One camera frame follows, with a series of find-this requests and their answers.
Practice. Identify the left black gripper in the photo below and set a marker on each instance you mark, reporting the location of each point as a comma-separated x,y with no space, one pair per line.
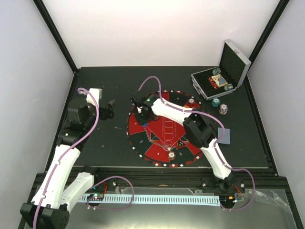
105,116

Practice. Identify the clear round dealer button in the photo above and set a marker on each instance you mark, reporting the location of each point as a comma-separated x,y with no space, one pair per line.
167,145

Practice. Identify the green chip stack case front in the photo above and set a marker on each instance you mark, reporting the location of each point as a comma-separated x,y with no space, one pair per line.
228,87

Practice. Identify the grey white chip stack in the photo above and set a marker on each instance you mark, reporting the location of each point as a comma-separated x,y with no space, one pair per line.
223,109

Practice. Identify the white slotted cable duct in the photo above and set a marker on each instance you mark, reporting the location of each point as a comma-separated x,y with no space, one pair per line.
151,199

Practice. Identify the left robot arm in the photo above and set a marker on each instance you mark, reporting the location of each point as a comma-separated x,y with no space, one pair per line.
52,204

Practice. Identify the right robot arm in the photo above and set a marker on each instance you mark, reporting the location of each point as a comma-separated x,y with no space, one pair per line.
199,131

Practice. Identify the aluminium poker case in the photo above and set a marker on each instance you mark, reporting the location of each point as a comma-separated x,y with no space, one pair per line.
234,66

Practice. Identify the green chip stack in case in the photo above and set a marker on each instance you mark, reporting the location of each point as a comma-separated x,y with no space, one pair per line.
216,71

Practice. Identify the blue card deck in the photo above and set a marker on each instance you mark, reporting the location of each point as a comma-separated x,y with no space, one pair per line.
224,138

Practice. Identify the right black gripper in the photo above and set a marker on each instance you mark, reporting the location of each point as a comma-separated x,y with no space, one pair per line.
141,121

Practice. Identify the green chip stack on table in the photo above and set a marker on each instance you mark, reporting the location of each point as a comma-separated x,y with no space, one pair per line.
215,102

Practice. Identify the red dice in case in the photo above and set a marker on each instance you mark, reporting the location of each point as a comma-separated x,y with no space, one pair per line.
212,82

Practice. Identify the black triangular marker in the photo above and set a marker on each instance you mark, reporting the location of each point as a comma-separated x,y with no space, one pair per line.
180,144

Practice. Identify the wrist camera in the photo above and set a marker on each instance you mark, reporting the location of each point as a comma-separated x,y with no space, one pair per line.
137,101
96,93

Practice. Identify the pyramid card box in case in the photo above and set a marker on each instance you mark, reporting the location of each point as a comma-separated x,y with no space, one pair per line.
219,80

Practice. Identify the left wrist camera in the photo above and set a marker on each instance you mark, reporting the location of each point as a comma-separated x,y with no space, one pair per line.
96,93

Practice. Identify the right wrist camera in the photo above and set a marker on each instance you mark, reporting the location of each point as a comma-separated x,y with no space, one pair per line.
137,101

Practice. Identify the round red black poker mat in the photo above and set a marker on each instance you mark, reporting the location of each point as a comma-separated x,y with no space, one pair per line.
147,142

